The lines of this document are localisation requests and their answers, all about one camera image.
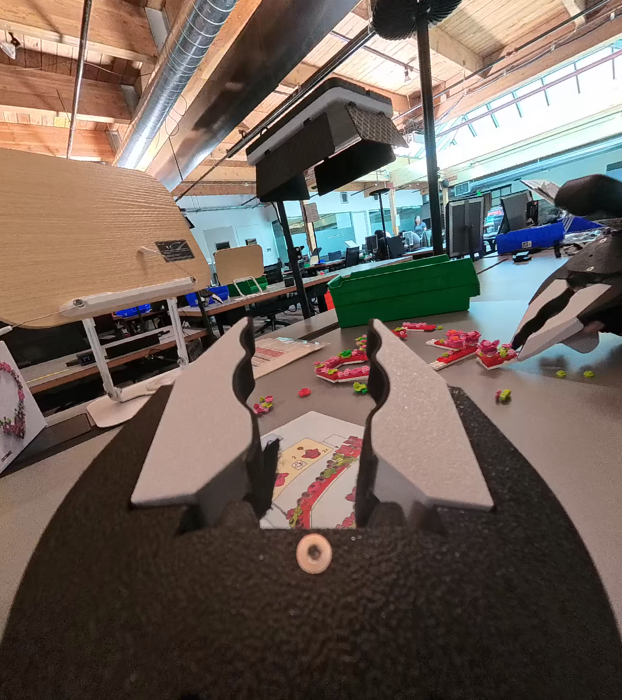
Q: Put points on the lime brick leaf piece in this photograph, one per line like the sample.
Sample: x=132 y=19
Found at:
x=360 y=388

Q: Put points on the clear bag with printed sheet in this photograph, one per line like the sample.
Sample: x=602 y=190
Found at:
x=289 y=353

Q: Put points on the small green bin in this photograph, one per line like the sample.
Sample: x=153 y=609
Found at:
x=248 y=287

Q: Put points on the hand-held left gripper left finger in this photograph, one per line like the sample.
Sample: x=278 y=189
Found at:
x=196 y=437

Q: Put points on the black overhead light panel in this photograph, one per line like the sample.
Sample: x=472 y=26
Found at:
x=289 y=164

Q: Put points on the large wooden book stand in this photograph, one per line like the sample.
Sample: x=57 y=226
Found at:
x=59 y=229

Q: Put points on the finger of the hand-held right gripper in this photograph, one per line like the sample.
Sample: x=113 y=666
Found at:
x=567 y=325
x=554 y=292

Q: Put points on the silver round ventilation duct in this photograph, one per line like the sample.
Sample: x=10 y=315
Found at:
x=179 y=65

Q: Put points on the black computer monitor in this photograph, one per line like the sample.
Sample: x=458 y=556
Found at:
x=466 y=227
x=514 y=213

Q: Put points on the red brick section two roses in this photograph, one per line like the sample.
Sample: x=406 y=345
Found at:
x=494 y=355

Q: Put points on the short brick section pink disc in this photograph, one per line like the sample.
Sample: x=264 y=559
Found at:
x=420 y=326

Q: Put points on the small brick flower cluster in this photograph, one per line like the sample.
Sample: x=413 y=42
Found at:
x=262 y=406

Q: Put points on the large red brick heart section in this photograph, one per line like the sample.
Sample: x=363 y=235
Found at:
x=338 y=374

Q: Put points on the green plastic bin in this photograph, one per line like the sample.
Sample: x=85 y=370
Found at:
x=398 y=301

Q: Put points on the building instruction booklet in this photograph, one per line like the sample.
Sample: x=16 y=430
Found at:
x=311 y=429

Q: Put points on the ceiling spot lamp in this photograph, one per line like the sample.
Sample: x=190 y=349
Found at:
x=13 y=46

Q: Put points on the straight red brick rose section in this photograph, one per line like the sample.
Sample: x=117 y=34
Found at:
x=453 y=361

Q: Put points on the blue plastic bin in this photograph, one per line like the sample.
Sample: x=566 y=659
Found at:
x=581 y=223
x=529 y=240

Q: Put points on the lime leaf pink flower piece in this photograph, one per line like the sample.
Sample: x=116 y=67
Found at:
x=503 y=396

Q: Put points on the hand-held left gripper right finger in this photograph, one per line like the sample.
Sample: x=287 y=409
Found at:
x=425 y=437

